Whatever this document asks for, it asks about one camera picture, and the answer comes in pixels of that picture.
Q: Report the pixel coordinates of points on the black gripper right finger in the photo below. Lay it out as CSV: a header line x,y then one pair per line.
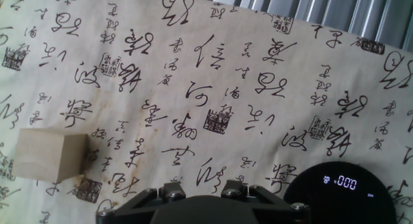
x,y
240,189

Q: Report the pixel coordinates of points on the black round digital scale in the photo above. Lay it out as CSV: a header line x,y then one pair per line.
x,y
338,204

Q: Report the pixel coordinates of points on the beige calligraphy print cloth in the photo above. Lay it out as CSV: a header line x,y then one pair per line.
x,y
193,72

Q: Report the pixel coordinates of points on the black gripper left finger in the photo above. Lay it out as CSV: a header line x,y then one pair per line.
x,y
167,191

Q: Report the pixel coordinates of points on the pale wooden block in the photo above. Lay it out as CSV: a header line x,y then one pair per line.
x,y
45,153

